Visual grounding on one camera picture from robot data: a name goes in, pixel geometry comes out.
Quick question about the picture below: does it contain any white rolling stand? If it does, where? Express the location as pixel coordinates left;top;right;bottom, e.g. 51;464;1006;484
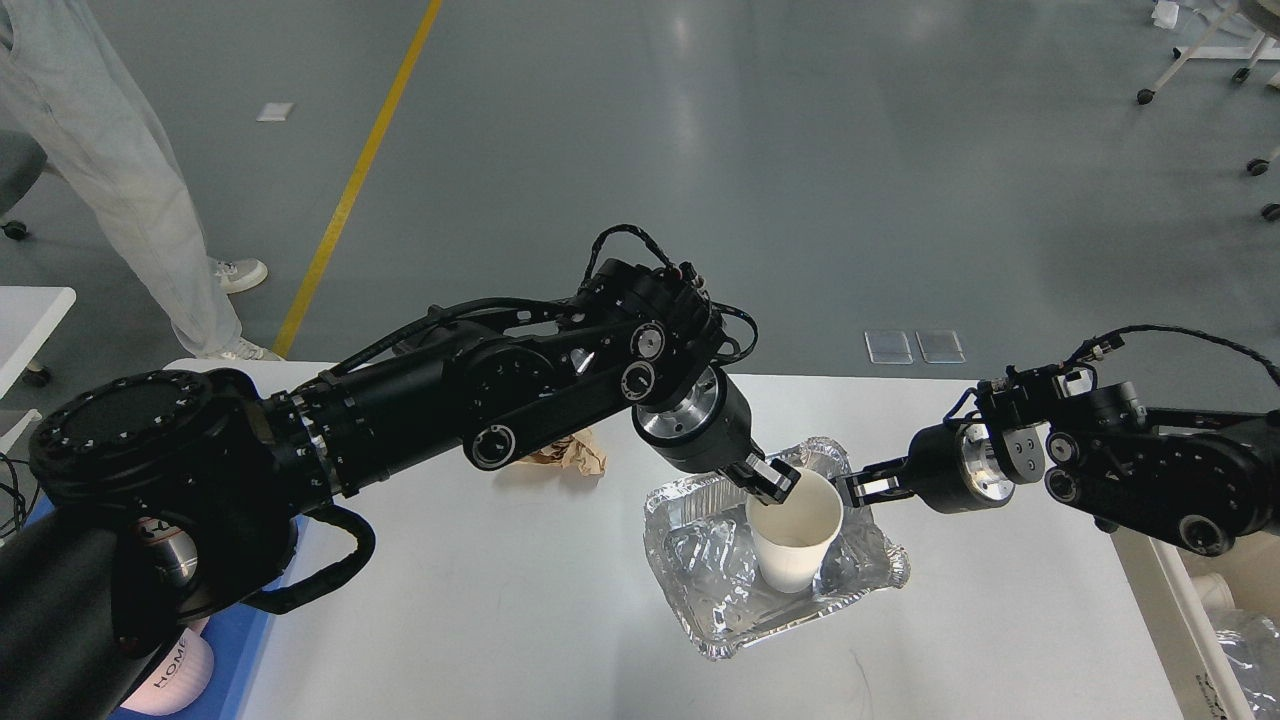
1137;0;1280;223

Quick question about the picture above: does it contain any aluminium foil tray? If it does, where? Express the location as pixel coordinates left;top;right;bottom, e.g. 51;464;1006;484
643;473;911;661

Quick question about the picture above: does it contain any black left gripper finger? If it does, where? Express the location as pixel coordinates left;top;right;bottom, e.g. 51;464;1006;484
724;452;800;505

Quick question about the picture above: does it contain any blue plastic tray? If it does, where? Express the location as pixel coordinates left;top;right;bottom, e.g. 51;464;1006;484
20;495;301;720

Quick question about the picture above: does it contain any brown paper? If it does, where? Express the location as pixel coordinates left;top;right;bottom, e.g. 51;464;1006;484
517;428;607;477

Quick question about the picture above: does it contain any grey office chair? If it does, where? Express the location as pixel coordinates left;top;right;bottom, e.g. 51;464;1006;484
1;129;47;241

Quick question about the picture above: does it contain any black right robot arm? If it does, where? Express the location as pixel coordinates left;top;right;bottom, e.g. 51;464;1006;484
833;325;1279;557

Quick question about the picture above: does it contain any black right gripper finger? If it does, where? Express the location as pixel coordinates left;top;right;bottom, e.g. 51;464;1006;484
832;457;916;509

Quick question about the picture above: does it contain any pink mug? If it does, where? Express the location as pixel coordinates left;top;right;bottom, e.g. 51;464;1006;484
122;618;216;717

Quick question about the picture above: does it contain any white side table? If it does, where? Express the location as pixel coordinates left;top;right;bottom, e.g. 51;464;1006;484
1;286;77;397

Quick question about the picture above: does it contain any cream paper cup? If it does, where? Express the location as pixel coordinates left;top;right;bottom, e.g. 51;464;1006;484
745;469;845;594

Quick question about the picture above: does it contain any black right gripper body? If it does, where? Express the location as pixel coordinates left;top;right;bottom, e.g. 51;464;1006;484
905;424;1015;514

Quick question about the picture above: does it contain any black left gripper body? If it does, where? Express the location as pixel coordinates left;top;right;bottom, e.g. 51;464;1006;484
634;366;762;477

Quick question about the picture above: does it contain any white plastic bin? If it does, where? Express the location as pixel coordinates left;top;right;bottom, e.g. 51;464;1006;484
1112;529;1279;719

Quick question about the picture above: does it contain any person in grey trousers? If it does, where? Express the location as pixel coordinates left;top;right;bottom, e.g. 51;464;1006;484
3;1;276;361

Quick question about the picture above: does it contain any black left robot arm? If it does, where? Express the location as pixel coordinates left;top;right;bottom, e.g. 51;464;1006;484
1;224;799;719

